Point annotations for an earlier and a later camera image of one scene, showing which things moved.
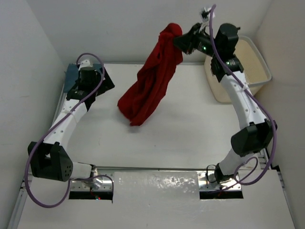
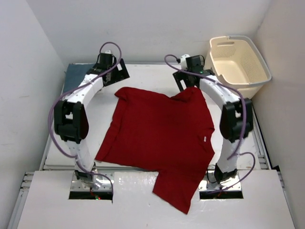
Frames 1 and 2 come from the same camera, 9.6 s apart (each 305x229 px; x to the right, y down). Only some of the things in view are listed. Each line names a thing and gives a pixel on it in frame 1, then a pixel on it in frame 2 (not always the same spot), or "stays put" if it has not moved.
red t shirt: (143, 96) -> (170, 136)
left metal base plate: (101, 180) stays put
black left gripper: (106, 86) -> (121, 75)
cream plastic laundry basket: (251, 64) stays put
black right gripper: (187, 42) -> (179, 76)
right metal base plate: (207, 182) stays put
